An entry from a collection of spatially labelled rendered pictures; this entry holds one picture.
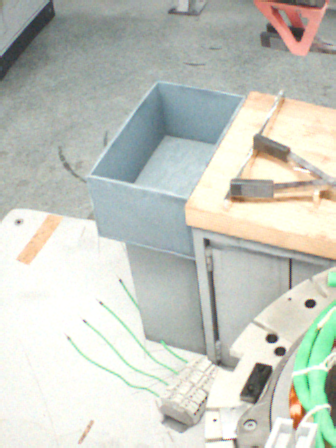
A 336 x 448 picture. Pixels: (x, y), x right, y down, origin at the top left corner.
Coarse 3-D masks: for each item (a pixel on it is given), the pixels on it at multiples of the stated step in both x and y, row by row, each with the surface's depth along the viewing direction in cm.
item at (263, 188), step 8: (232, 184) 79; (240, 184) 79; (248, 184) 79; (256, 184) 79; (264, 184) 79; (272, 184) 78; (232, 192) 80; (240, 192) 80; (248, 192) 79; (256, 192) 79; (264, 192) 79; (272, 192) 79
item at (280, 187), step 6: (312, 180) 79; (318, 180) 79; (324, 180) 79; (276, 186) 79; (282, 186) 79; (288, 186) 79; (294, 186) 79; (300, 186) 79; (306, 186) 78; (312, 186) 78; (318, 186) 78; (324, 186) 78; (276, 192) 79; (282, 192) 79; (288, 192) 79
